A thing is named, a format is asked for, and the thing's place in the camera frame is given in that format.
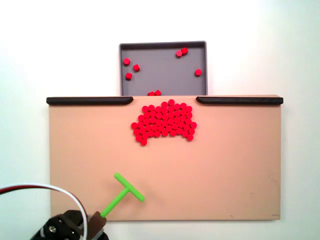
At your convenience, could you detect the black edge rail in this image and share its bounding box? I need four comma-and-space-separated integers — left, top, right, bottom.
195, 96, 284, 107
46, 96, 134, 108

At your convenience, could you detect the beige flat board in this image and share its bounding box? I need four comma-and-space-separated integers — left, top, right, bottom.
47, 94, 285, 222

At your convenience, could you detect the green T-shaped pusher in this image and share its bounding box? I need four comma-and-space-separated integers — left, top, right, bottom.
100, 172, 146, 218

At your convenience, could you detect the pile of red granules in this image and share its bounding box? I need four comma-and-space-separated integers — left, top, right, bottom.
130, 99, 198, 147

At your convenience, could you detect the grey rectangular container tray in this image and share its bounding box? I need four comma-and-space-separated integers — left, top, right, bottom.
118, 40, 209, 97

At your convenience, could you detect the red white black servo cable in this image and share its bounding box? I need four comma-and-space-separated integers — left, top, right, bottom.
0, 183, 89, 240

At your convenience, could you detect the brown tool holder block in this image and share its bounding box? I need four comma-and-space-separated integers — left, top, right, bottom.
86, 211, 108, 240

